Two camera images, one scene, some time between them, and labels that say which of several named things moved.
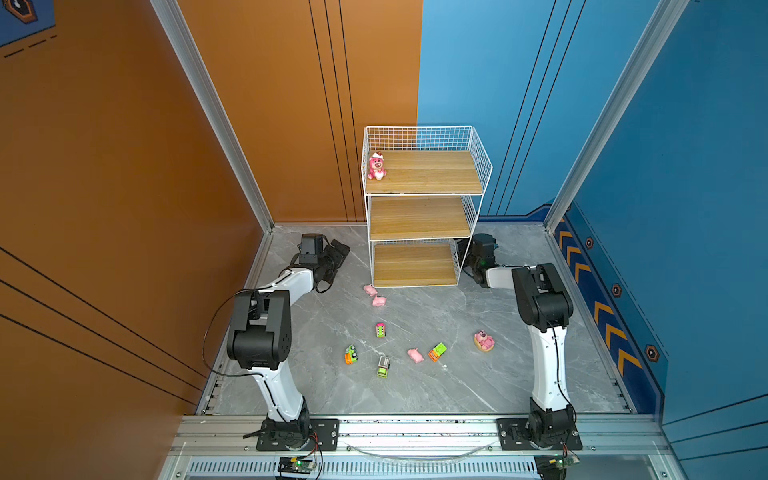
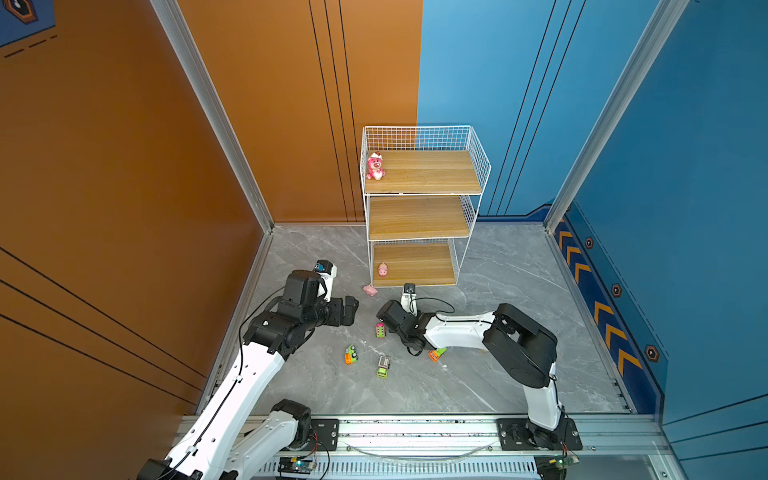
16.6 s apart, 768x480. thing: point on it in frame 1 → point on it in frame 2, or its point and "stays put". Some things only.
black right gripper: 472,242 → 418,317
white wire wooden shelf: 424,187 stays put
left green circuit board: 296,465 stays put
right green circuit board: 562,461 stays put
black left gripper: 336,257 → 337,318
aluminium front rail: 626,438 stays put
